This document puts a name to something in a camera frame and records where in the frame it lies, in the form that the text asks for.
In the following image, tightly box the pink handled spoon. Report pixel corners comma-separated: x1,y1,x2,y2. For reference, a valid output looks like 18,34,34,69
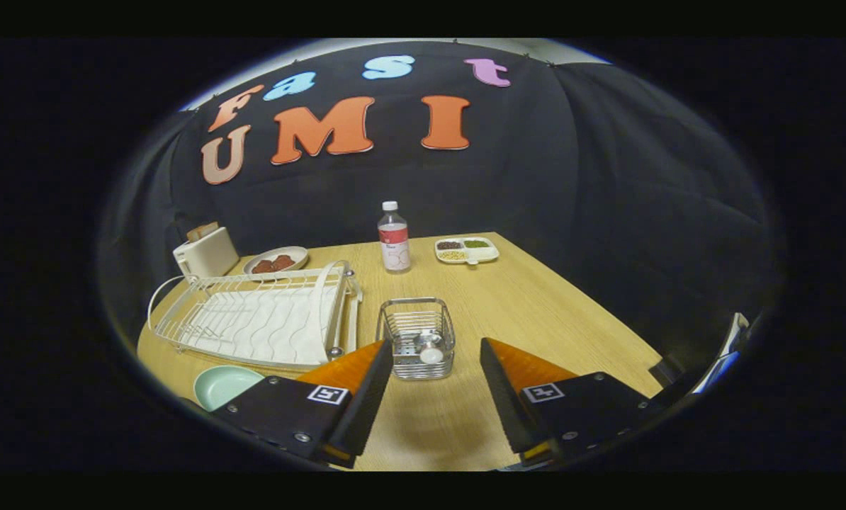
412,333,446,366

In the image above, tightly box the white and blue device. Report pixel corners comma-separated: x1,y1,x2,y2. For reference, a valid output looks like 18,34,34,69
650,312,751,395

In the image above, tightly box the black backdrop cloth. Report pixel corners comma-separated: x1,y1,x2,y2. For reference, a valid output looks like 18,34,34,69
97,41,778,369

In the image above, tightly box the white toaster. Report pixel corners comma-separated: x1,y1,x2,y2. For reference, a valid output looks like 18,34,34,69
173,227,240,281

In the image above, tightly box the clear plastic water bottle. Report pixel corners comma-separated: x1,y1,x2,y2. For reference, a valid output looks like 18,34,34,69
377,201,411,274

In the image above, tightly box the beige plate with meat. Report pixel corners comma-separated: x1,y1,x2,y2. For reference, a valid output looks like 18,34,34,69
244,246,310,277

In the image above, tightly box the silver wire basket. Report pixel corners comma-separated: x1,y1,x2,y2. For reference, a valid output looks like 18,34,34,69
376,297,456,380

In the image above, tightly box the light green plate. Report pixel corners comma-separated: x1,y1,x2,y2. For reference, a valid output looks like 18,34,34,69
193,365,265,412

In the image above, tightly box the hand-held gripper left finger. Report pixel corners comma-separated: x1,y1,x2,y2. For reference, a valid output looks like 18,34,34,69
214,339,394,468

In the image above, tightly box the white divided snack tray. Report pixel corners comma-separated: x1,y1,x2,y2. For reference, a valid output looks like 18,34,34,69
434,237,500,266

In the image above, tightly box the white wire dish rack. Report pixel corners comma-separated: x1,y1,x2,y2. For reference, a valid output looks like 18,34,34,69
147,260,363,372

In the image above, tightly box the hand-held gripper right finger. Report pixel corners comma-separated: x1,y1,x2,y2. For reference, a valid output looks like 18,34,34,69
480,337,668,465

